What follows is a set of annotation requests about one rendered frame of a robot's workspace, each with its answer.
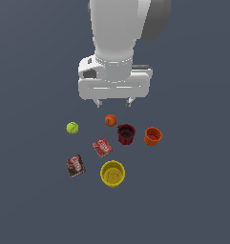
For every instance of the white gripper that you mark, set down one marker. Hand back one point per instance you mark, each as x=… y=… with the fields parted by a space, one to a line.
x=113 y=89

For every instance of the small orange ball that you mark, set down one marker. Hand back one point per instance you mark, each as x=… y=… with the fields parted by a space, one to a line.
x=110 y=120

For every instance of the dark red cup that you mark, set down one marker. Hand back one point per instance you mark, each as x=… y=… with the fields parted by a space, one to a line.
x=126 y=134

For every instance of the red jello box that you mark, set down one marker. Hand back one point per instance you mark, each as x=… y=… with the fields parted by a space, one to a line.
x=102 y=147

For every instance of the yellow-green tennis ball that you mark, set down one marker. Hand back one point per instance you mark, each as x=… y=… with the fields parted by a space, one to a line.
x=72 y=127

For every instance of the orange cup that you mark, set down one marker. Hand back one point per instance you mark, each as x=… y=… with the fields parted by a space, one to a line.
x=153 y=136

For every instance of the yellow cup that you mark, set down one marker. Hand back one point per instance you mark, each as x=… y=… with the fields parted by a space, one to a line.
x=112 y=173

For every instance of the brown pudding box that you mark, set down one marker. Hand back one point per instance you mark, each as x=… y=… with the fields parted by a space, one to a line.
x=75 y=166

